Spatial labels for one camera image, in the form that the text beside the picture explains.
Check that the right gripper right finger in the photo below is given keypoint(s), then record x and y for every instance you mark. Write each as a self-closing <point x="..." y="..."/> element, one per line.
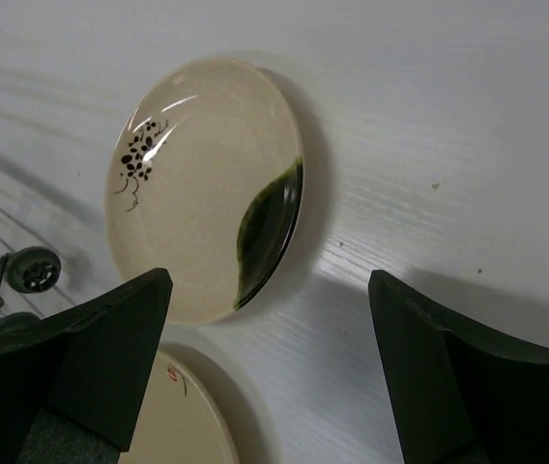
<point x="460" y="391"/>

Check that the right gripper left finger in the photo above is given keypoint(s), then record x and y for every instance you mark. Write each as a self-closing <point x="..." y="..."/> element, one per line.
<point x="72" y="384"/>

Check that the cream plate small motifs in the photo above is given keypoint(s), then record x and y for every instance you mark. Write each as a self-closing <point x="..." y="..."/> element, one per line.
<point x="179" y="422"/>

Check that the cream plate green patch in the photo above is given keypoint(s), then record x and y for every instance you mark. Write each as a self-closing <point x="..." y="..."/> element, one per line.
<point x="206" y="181"/>

